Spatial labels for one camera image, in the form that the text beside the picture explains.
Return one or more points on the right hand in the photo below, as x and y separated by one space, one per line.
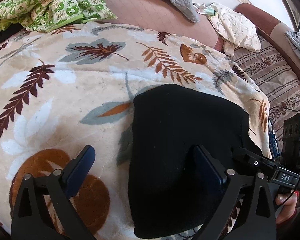
289 206

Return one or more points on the pink bed sheet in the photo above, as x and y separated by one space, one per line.
162 15

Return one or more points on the green white patterned cloth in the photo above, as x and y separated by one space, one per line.
49 15

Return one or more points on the striped floral bedspread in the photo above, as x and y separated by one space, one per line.
272 74

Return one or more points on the leaf-patterned fleece blanket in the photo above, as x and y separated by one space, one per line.
75 87

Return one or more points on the cream floral pillow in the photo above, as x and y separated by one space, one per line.
235 29

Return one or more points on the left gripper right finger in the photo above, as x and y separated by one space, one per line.
245 208

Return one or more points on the black pants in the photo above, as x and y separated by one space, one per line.
169 188

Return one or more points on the black camera box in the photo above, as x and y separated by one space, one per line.
291 141

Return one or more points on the brown headboard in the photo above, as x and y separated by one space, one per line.
273 30

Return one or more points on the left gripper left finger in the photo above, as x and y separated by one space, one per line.
31 218

